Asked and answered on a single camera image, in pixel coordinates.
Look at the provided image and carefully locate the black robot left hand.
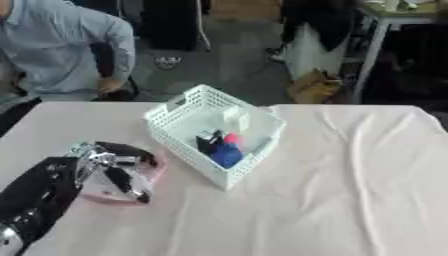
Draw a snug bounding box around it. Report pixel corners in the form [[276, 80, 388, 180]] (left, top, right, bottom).
[[64, 141, 161, 205]]

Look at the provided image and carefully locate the black object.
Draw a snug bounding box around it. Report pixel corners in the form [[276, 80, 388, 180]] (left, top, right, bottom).
[[194, 130, 226, 156]]

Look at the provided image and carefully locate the white perforated plastic basket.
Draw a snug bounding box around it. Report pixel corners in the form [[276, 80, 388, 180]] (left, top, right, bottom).
[[141, 83, 289, 191]]

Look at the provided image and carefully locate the blue object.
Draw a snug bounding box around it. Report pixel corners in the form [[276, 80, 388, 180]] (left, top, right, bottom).
[[208, 142, 245, 170]]

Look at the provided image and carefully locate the pink red object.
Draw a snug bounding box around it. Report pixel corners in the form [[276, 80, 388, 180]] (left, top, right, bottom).
[[224, 132, 247, 146]]

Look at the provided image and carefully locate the person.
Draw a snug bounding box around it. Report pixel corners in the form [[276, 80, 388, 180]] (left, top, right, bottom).
[[0, 0, 139, 102]]

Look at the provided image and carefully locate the tan bag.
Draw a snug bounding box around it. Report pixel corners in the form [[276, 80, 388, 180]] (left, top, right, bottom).
[[285, 68, 345, 104]]

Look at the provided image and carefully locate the black and white garment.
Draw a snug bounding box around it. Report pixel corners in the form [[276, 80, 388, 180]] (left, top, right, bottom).
[[278, 0, 361, 81]]

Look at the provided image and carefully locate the white table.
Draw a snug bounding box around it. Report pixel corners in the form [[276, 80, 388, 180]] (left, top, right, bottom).
[[351, 0, 448, 104]]

